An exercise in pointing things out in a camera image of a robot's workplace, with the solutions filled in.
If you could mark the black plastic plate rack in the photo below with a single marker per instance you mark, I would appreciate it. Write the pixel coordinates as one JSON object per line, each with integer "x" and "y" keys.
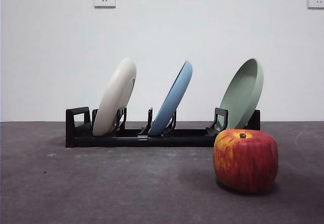
{"x": 177, "y": 141}

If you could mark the cream round plate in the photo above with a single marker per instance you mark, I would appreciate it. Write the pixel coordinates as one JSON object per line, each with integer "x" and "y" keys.
{"x": 114, "y": 97}

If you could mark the red yellow apple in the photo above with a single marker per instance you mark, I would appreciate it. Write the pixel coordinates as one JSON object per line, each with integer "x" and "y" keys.
{"x": 245, "y": 160}

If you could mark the blue round plate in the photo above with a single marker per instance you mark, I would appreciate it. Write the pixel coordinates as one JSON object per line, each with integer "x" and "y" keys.
{"x": 172, "y": 99}

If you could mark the green round plate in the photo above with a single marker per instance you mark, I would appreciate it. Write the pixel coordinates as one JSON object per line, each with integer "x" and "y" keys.
{"x": 240, "y": 94}

